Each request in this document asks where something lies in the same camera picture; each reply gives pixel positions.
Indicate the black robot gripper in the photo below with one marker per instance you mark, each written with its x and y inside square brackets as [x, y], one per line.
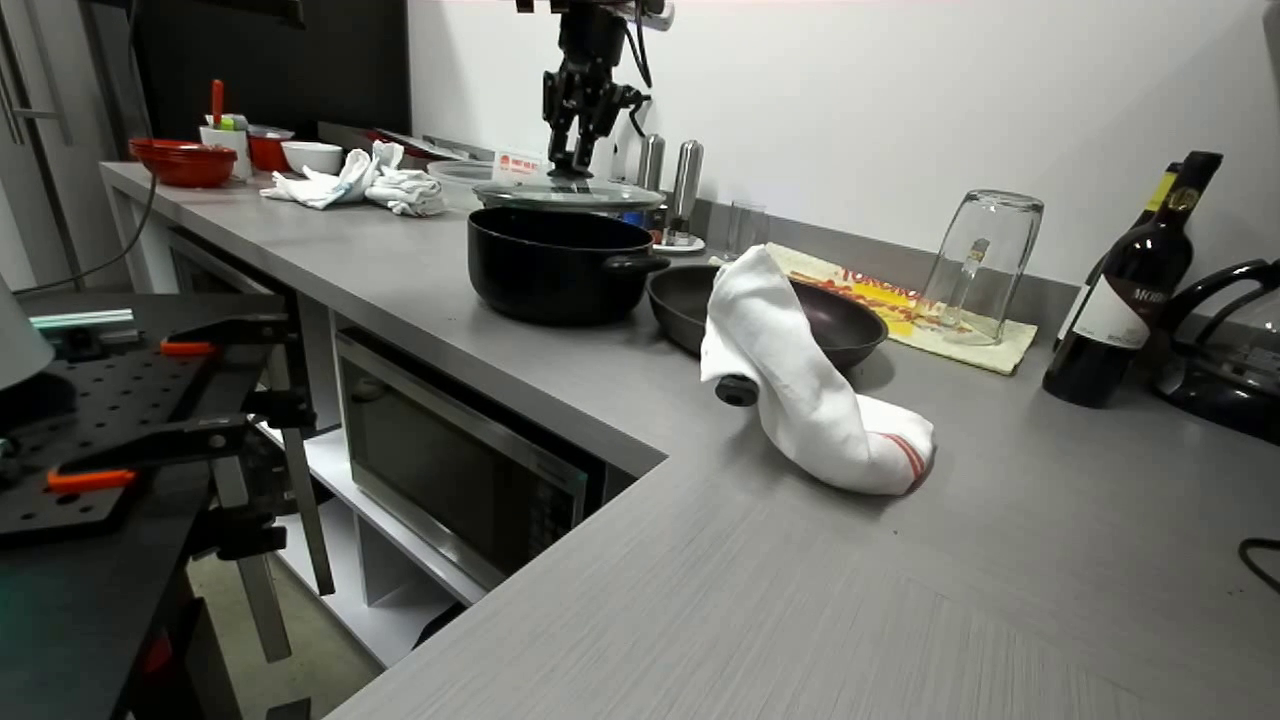
[588, 35]

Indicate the glass pot lid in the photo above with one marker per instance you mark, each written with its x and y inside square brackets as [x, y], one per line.
[565, 195]

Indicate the black cooking pot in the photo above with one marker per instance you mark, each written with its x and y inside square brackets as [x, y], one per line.
[553, 266]

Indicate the slim steel shaker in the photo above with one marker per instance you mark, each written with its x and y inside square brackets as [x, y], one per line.
[651, 163]

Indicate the tall steel shaker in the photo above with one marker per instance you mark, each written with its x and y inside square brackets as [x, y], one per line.
[685, 180]

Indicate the white round plate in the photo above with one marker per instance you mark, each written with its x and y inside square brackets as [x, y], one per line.
[680, 240]

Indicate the crumpled white cloth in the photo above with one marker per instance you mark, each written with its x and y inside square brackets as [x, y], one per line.
[360, 180]

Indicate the white bowl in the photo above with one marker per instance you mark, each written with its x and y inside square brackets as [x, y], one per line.
[314, 158]

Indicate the small red bowl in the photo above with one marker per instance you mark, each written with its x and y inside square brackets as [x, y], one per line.
[264, 150]

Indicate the black frying pan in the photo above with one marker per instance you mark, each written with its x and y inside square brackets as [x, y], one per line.
[843, 324]

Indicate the white cloth with red stripes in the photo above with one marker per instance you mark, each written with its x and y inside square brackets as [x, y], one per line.
[800, 385]

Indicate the white cup with red utensil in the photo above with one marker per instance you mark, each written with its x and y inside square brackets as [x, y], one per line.
[225, 124]

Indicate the built-in steel oven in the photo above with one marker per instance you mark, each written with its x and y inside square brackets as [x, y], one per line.
[453, 464]

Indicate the yellow printed tea towel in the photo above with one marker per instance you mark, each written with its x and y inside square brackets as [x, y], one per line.
[904, 312]

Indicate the upturned clear drinking glass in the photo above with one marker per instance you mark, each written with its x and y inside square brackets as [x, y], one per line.
[986, 266]

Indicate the dark wine bottle yellow neck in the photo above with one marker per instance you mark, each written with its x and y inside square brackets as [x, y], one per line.
[1122, 302]

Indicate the grey lamp shade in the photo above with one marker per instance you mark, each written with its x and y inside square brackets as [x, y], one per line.
[20, 341]

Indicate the black perforated breadboard table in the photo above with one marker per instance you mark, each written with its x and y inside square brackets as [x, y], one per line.
[81, 507]

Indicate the black coffee maker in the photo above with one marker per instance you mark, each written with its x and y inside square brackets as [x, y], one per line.
[1223, 352]

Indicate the black wall panel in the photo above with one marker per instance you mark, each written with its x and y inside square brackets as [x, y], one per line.
[264, 63]

